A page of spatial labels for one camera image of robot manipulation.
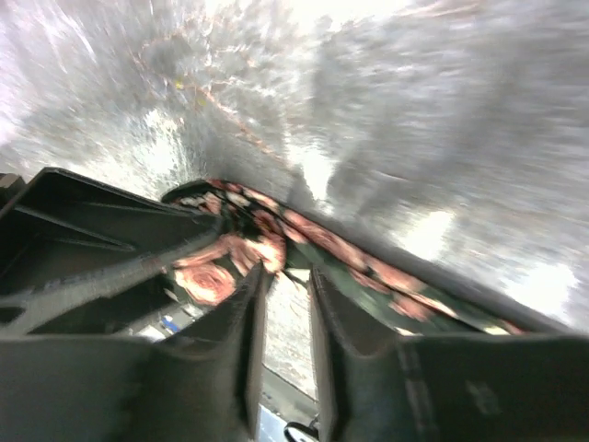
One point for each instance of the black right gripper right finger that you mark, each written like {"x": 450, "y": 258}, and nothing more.
{"x": 377, "y": 385}

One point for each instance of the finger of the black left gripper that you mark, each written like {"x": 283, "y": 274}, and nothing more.
{"x": 94, "y": 304}
{"x": 61, "y": 227}

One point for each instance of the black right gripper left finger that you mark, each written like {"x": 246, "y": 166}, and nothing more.
{"x": 200, "y": 384}

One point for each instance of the black floral rose tie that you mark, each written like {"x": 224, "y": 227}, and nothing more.
{"x": 257, "y": 229}

